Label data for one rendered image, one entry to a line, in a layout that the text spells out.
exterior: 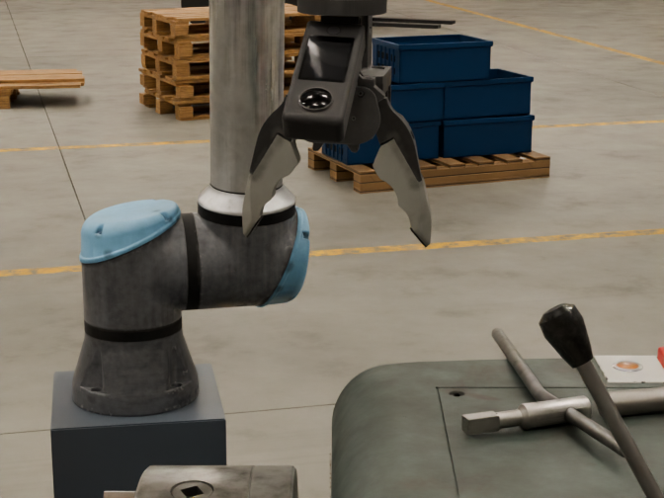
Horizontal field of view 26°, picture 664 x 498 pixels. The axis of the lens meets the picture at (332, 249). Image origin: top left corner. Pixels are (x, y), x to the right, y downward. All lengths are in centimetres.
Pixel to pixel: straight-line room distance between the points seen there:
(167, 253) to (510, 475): 65
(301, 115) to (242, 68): 57
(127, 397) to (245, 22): 45
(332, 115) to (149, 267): 64
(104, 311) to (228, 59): 32
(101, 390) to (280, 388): 327
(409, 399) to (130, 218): 50
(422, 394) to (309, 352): 403
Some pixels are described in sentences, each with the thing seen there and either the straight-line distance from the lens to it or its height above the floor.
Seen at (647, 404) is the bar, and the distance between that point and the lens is 127.
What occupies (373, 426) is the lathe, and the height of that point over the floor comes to 125.
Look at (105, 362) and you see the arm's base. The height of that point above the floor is 116.
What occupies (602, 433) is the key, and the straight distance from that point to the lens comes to 119.
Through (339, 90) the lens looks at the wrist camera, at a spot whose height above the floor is 155.
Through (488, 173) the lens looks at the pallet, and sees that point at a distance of 828.
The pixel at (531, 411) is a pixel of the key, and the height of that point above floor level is 127.
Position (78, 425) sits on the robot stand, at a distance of 168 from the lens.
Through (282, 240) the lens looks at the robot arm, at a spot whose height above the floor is 129.
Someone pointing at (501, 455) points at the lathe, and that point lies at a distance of 118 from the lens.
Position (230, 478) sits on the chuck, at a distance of 118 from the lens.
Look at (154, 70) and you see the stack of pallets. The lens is 1091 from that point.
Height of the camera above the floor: 171
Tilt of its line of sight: 15 degrees down
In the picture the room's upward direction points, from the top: straight up
